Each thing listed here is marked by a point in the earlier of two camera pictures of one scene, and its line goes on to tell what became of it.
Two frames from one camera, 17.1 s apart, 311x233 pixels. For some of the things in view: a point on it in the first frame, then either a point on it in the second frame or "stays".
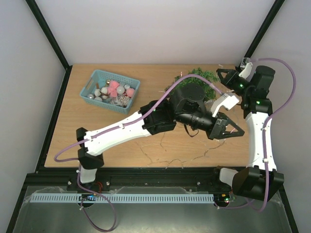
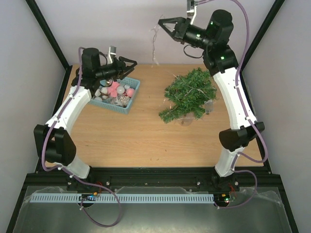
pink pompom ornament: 130,92 stays
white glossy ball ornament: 120,90 stays
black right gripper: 232,78 → 181,29
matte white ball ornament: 98,98 stays
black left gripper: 218,130 → 121,68
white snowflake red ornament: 123,100 stays
